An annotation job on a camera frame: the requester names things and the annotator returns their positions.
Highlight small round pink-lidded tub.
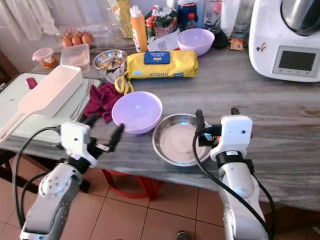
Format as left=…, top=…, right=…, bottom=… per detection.
left=32, top=47, right=57, bottom=69

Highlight small steel bowl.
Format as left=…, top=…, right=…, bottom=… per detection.
left=93, top=49, right=129, bottom=73

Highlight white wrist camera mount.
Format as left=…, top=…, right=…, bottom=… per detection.
left=210, top=115, right=254, bottom=161
left=60, top=121, right=95, bottom=168

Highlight small purple plastic bowl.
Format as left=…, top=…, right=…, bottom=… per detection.
left=176, top=28, right=215, bottom=57

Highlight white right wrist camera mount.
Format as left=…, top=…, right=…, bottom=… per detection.
left=210, top=115, right=254, bottom=161

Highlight green and red snack bag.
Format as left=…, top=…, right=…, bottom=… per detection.
left=145, top=5, right=179, bottom=41

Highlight small red object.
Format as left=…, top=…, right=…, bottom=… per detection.
left=26, top=77, right=38, bottom=90

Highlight red plastic stool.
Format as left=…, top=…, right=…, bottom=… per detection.
left=101, top=169, right=161, bottom=202

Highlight large purple plastic bowl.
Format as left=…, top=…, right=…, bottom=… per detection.
left=111, top=91, right=164, bottom=135

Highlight yellow kitchen towel package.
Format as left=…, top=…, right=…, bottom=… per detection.
left=125, top=49, right=200, bottom=80

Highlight small brown jar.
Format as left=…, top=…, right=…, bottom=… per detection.
left=230, top=32, right=246, bottom=51

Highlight small bottle with red cap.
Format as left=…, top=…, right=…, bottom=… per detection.
left=185, top=12, right=197, bottom=31

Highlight dark blue jar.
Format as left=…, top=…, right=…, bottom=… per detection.
left=176, top=0, right=199, bottom=28

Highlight orange sauce squeeze bottle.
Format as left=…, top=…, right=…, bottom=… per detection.
left=129, top=5, right=149, bottom=53

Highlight brown egg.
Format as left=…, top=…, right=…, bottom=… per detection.
left=71, top=33, right=84, bottom=46
left=81, top=31, right=94, bottom=45
left=62, top=34, right=74, bottom=47

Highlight white printed paper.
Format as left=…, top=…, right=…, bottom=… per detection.
left=147, top=30, right=181, bottom=52

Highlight white kitchen cooking machine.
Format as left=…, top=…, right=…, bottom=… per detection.
left=248, top=0, right=320, bottom=83

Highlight yellow handled scissors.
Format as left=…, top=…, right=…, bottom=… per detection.
left=114, top=75, right=135, bottom=96

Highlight clear plastic lidded box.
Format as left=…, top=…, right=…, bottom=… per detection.
left=60, top=43, right=91, bottom=68

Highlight clear plastic egg carton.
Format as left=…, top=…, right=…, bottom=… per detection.
left=57, top=22, right=113, bottom=48

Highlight dark robot foot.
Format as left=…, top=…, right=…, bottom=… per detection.
left=175, top=231, right=193, bottom=240

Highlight white plastic tray with handle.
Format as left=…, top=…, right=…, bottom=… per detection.
left=0, top=65, right=84, bottom=143

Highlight black rounded object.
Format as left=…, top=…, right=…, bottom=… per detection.
left=211, top=29, right=230, bottom=50

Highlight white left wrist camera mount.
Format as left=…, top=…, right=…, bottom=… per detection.
left=60, top=121, right=95, bottom=168

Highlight white hanging cloth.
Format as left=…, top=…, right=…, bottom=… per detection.
left=0, top=0, right=56, bottom=42

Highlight clear glass jar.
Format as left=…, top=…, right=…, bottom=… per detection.
left=202, top=0, right=223, bottom=32

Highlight round steel plate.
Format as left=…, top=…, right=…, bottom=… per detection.
left=152, top=113, right=212, bottom=167

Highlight yellow jar with red lid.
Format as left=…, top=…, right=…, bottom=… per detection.
left=112, top=0, right=133, bottom=39

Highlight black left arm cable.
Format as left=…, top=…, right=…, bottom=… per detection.
left=12, top=126, right=63, bottom=231

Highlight white bottle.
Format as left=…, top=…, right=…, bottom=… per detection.
left=220, top=0, right=242, bottom=37

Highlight maroon cloth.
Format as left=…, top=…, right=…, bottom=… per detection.
left=84, top=82, right=121, bottom=124

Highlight pale green cutting board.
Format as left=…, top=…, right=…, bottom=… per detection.
left=0, top=73, right=93, bottom=146

